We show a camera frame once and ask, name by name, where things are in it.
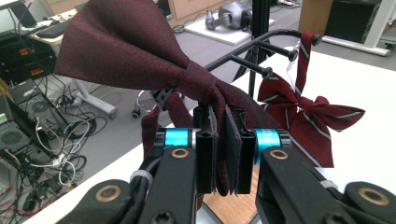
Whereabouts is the white foam mat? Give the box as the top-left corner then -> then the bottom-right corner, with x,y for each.
22,46 -> 396,224

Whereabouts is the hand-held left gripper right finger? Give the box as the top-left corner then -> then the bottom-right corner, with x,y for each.
224,105 -> 283,196

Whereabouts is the white desk leg with foot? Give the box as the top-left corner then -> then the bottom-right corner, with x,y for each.
72,77 -> 119,119

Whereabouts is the black frame post with braces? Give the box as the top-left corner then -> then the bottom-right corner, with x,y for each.
232,0 -> 276,98

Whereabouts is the black cabinet under desk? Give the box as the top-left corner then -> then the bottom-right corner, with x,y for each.
324,0 -> 385,45

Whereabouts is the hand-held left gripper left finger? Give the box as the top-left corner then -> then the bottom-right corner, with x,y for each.
163,104 -> 219,195

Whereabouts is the black keyboard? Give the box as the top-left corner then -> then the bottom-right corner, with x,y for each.
36,19 -> 72,40

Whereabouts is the black box with red labels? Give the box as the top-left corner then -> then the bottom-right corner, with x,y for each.
0,32 -> 60,86

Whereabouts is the white floor board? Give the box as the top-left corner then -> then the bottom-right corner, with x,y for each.
183,17 -> 276,47

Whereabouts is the dark red bow tie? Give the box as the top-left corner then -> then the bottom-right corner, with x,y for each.
54,0 -> 281,198

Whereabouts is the grey robot part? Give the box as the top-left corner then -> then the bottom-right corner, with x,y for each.
205,0 -> 254,32

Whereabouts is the slim black computer tower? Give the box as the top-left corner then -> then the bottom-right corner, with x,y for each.
0,92 -> 52,164

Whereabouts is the striped red bow tie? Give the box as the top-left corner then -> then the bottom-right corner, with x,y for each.
257,30 -> 366,169

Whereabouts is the white desk frame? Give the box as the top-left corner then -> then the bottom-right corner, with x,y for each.
321,0 -> 396,58

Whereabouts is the black rack with wooden base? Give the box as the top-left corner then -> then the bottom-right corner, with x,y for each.
202,29 -> 323,224

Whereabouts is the tangle of floor cables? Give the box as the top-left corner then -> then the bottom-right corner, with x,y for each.
0,78 -> 108,224

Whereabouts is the large black computer tower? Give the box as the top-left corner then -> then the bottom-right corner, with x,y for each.
8,77 -> 69,133

